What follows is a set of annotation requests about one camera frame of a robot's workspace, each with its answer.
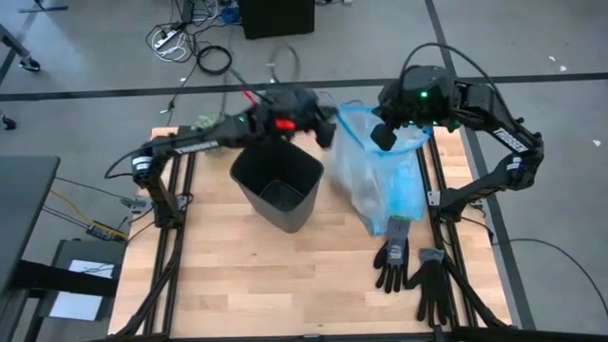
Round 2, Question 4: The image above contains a black coiled cable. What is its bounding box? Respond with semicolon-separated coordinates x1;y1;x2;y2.
196;45;234;76

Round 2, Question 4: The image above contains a black aluminium table frame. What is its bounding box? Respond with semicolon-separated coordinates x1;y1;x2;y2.
111;113;517;342

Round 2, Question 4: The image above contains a black floor cable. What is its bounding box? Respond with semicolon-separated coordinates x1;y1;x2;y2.
491;237;608;317

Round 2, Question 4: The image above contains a black yellow circuit board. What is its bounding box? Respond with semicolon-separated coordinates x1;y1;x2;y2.
85;219;129;243

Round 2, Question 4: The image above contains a white power strip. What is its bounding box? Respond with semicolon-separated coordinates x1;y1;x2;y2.
152;28;181;48

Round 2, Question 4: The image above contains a dark grey trash bin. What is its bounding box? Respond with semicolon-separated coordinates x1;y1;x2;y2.
230;140;326;234

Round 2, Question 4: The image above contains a green plant in white pot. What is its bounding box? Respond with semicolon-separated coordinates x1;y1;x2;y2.
192;113;224;158

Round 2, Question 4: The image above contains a grey black printed work glove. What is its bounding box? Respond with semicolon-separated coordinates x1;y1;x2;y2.
373;216;412;295

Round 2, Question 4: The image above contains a grey tray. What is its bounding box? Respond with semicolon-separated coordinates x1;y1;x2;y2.
40;238;128;322

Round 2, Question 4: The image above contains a translucent grey trash bag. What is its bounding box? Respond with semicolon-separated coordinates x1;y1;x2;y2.
327;104;431;224

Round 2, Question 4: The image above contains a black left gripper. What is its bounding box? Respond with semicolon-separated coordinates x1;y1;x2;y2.
258;87;338;149

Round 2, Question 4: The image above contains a black computer tower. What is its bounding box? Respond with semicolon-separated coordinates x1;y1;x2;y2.
238;0;316;41

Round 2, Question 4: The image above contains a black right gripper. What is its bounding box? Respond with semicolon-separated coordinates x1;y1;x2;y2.
370;89;414;152

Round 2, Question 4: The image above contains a metal leg with caster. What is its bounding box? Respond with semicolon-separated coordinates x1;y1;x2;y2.
0;23;42;73

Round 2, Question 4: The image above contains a white paper sheet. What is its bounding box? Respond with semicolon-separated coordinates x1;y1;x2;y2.
49;258;116;322

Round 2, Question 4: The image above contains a grey desk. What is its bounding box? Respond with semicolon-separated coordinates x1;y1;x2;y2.
0;155;62;292

